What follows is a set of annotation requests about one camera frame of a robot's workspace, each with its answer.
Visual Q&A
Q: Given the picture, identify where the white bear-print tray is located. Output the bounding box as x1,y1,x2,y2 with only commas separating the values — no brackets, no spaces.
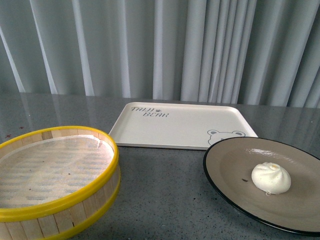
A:
109,102,256,150

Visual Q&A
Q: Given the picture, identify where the yellow-rimmed bamboo steamer basket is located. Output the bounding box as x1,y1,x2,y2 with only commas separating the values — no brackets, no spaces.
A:
0,126,121,240

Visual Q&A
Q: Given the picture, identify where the beige plate with black rim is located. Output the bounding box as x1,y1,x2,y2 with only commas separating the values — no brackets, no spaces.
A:
203,137,320,237

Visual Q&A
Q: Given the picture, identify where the grey pleated curtain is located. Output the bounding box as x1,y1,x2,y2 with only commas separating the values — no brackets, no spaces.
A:
0,0,320,108

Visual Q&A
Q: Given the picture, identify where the white steamer liner cloth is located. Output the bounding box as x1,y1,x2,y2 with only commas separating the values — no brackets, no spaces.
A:
0,135,114,209

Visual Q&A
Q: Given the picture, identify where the white steamed bun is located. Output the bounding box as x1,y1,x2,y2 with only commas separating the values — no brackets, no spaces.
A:
251,162,292,195

